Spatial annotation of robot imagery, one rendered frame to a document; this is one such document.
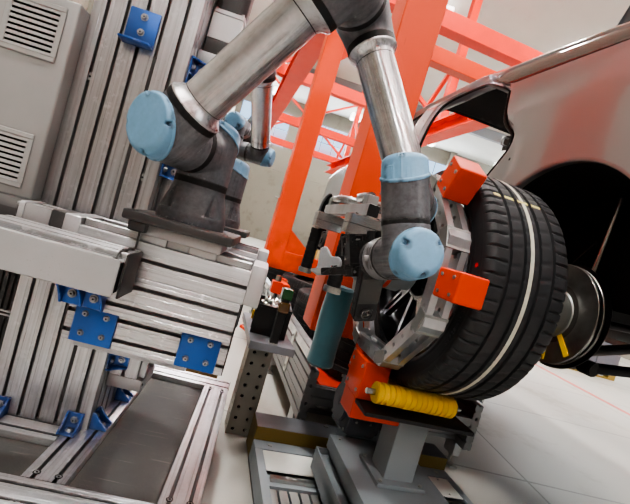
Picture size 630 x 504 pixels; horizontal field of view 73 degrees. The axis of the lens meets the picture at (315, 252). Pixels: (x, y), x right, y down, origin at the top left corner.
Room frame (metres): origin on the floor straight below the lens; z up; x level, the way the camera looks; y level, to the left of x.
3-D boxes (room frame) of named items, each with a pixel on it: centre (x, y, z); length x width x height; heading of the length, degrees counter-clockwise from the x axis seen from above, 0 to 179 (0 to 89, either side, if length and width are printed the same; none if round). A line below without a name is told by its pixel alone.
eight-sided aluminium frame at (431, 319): (1.26, -0.25, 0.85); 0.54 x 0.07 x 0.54; 14
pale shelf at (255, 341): (1.73, 0.10, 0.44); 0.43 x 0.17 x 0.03; 14
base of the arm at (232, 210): (1.45, 0.35, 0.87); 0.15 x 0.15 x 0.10
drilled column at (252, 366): (1.76, 0.11, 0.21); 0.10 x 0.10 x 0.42; 14
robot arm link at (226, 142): (0.95, 0.29, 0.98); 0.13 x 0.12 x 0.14; 160
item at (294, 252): (3.66, 0.01, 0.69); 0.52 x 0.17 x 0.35; 104
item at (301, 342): (2.94, 0.14, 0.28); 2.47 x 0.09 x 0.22; 14
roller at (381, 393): (1.16, -0.38, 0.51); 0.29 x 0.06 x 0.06; 104
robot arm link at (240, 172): (1.45, 0.35, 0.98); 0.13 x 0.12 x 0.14; 83
